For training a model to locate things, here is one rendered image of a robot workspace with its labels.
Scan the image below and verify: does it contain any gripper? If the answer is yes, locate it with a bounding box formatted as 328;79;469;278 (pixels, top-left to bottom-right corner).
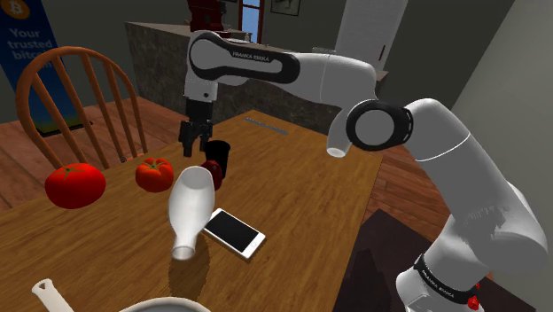
178;97;214;158

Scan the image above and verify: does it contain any black cup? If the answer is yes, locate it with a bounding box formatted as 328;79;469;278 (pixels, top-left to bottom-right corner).
203;139;231;179

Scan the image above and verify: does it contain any dark red apple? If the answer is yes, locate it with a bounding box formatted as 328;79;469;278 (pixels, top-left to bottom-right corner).
199;160;224;191

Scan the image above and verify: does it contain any small orange-red tomato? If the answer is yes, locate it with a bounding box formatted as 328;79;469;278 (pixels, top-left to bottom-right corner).
135;157;175;194

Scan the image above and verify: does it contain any white vase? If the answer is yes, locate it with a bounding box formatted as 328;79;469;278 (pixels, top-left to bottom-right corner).
167;165;216;261

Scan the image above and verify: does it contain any grey ruler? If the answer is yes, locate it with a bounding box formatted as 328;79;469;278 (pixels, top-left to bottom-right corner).
243;116;289;137

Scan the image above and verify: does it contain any white smartphone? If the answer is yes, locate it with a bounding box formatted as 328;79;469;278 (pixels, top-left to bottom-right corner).
201;207;267;261

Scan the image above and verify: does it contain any wooden table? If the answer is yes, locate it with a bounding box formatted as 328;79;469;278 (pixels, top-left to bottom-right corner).
0;108;385;312

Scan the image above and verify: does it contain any large red tomato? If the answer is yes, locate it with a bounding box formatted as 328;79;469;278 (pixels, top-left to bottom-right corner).
44;162;107;211

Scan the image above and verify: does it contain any red-framed window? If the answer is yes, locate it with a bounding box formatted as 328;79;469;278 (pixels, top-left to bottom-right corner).
237;0;266;44

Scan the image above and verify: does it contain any white bowl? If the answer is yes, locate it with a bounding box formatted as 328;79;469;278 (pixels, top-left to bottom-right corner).
118;296;200;312

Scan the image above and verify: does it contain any wooden spindle-back chair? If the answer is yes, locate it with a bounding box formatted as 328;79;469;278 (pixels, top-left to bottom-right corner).
14;45;149;170

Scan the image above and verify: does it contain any blue standing banner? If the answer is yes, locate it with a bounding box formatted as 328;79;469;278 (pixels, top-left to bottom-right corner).
0;0;94;137

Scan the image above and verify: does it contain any white door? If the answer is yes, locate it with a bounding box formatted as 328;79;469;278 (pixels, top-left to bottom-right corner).
334;0;409;73

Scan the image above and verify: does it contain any framed wall picture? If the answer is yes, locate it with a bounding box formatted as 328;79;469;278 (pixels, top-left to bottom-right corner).
269;0;301;18

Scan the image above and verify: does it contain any white spoon handle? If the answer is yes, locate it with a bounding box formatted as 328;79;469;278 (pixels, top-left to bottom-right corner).
31;278;75;312

